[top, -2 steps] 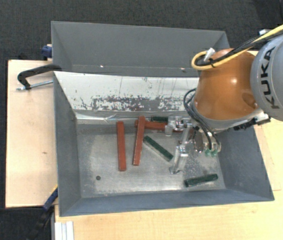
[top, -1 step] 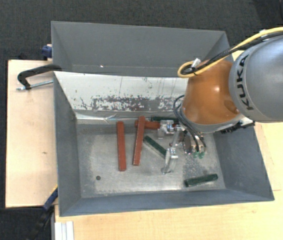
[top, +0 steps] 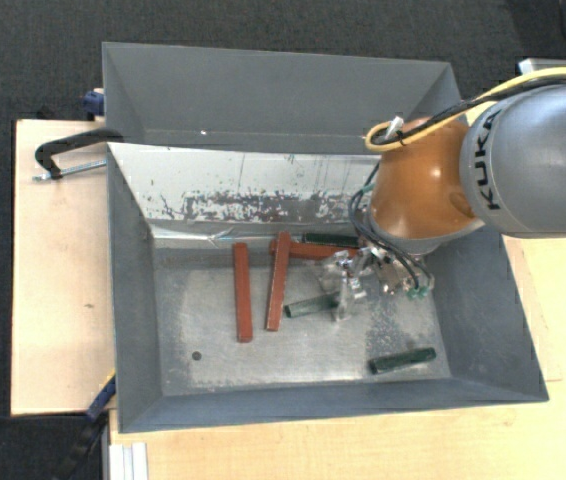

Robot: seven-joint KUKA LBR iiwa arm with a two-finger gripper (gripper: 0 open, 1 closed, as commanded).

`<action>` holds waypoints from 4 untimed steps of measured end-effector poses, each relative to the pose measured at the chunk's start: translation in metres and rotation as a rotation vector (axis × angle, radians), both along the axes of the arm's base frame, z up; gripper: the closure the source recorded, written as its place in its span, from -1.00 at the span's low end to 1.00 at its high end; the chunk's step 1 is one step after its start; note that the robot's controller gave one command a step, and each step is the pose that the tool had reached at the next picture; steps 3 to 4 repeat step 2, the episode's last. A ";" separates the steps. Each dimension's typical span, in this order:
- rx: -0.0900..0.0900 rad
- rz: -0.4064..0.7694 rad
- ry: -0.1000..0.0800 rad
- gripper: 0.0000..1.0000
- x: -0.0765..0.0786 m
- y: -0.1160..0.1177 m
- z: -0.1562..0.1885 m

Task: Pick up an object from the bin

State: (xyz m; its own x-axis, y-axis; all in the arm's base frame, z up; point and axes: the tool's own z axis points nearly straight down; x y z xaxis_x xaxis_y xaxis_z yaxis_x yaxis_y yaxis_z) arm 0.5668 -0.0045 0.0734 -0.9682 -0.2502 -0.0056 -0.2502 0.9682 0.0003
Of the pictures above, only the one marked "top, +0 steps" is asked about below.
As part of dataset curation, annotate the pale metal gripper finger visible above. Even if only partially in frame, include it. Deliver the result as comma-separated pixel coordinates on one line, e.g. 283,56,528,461
333,273,368,323
318,249,364,294

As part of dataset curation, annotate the dark green flat block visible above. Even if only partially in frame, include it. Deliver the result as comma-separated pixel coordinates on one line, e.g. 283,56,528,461
367,346,438,376
301,232,362,249
282,292,340,320

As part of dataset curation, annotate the grey metal bin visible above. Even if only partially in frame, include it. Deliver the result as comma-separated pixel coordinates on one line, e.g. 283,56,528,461
101,41,550,435

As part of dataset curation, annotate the pale wood flat board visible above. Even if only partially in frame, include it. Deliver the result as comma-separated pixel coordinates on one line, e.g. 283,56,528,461
10,118,563,418

